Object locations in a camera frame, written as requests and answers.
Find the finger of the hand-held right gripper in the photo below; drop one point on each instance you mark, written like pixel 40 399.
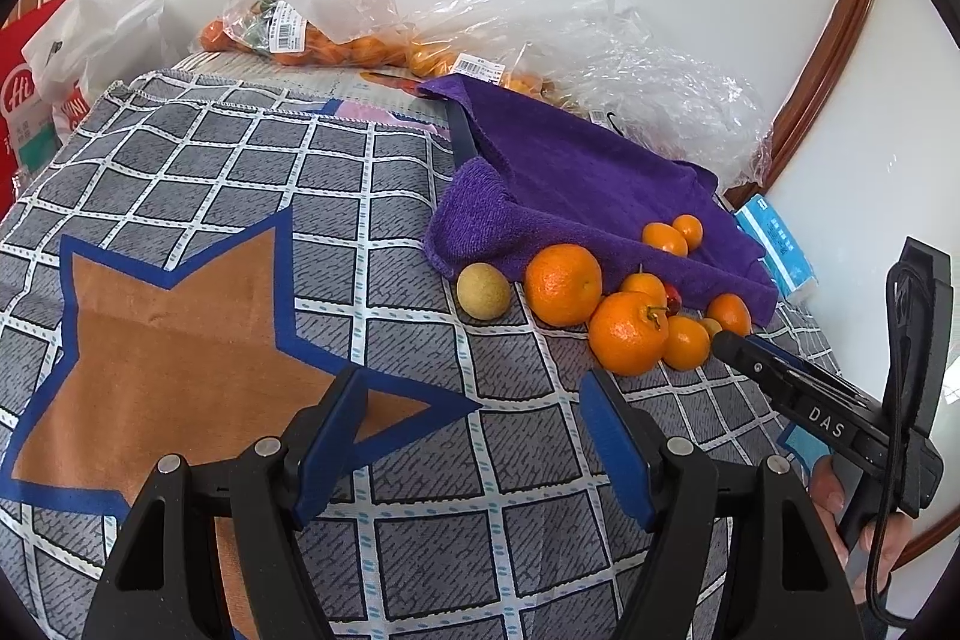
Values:
pixel 750 362
pixel 817 381

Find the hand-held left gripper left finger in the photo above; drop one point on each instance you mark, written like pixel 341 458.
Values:
pixel 330 452

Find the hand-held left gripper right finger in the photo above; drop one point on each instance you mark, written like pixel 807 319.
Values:
pixel 615 452

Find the small brown longan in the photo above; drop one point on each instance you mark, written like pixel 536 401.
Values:
pixel 711 327

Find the large orange with green stem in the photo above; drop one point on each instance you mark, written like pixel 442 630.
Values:
pixel 628 332

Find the large yellow-green longan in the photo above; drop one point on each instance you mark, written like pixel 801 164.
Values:
pixel 484 289

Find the purple towel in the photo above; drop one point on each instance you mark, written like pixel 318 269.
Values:
pixel 570 183

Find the person's right hand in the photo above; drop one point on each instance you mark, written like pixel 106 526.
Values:
pixel 829 497

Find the red cherry tomato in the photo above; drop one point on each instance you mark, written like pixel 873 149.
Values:
pixel 673 297

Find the blue tissue pack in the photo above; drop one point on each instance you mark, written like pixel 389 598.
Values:
pixel 776 250

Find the small orange with stem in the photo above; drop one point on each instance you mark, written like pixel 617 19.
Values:
pixel 643 284

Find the orange kumquat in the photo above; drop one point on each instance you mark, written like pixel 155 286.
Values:
pixel 690 227
pixel 665 239

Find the black twist tie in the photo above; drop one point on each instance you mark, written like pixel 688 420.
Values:
pixel 616 123

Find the grey checkered star blanket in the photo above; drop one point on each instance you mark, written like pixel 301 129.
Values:
pixel 225 197

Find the crumpled clear plastic bag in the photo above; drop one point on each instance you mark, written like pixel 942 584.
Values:
pixel 675 93

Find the clear bag of kumquats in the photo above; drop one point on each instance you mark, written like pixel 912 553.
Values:
pixel 517 10

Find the white plastic bag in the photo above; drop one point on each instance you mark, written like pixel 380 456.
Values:
pixel 112 25

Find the red paper bag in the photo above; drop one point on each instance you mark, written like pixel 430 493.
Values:
pixel 22 55

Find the brown wooden frame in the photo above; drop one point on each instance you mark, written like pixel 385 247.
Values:
pixel 825 63

